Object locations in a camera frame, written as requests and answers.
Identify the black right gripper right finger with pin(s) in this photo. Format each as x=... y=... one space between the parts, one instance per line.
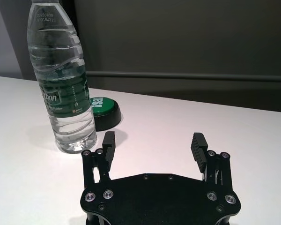
x=199 y=150

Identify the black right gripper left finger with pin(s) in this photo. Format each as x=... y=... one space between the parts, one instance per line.
x=108 y=147

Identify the green push button black base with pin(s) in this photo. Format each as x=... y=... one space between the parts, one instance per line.
x=105 y=112

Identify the clear water bottle green label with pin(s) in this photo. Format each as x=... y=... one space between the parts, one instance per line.
x=61 y=70

